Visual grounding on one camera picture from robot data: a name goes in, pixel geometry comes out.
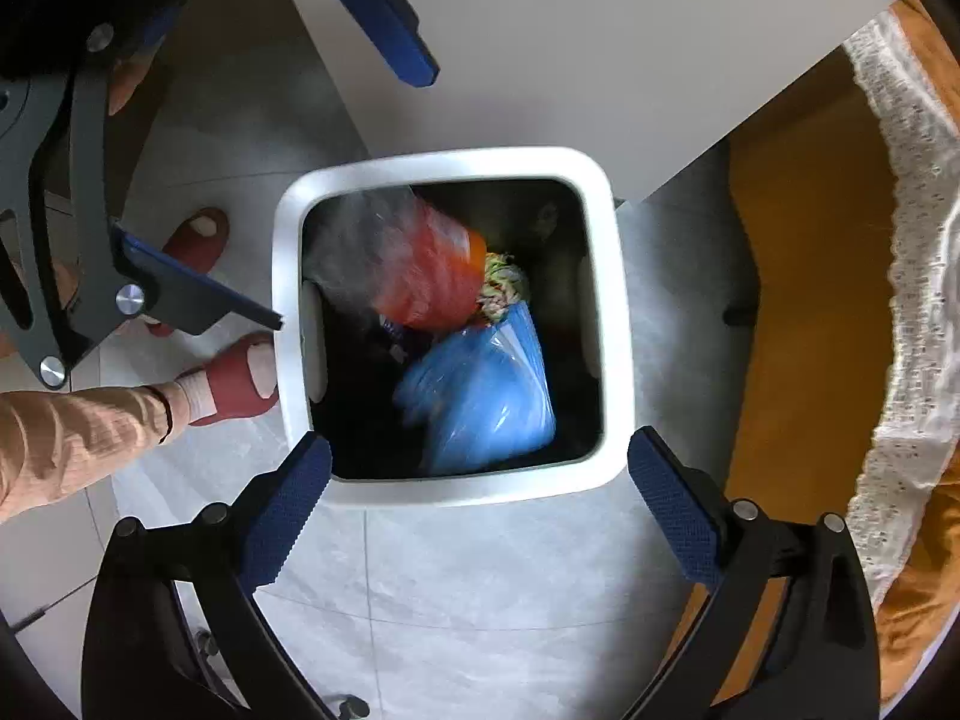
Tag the white square trash bin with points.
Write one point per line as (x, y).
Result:
(450, 165)

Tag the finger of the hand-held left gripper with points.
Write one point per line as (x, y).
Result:
(390, 26)
(161, 255)

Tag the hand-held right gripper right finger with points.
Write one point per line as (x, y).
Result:
(675, 514)

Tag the white furniture panel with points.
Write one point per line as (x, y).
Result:
(562, 37)

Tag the dark furniture foot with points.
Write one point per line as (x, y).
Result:
(740, 313)

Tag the person's leg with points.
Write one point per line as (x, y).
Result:
(75, 435)

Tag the person's left hand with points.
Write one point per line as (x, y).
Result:
(127, 86)

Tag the orange bed sheet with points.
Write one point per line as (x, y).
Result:
(810, 315)

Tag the white lace trim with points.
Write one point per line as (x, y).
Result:
(911, 187)

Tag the red snack packet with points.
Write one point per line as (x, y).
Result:
(427, 270)

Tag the chair caster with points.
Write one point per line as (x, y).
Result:
(351, 706)

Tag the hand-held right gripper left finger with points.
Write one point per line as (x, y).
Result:
(289, 510)

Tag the blue plastic bag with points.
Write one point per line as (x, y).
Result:
(480, 397)

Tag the printed paper wrapper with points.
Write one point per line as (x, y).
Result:
(502, 285)

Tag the red open-toe slipper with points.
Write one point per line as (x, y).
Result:
(232, 382)
(199, 236)

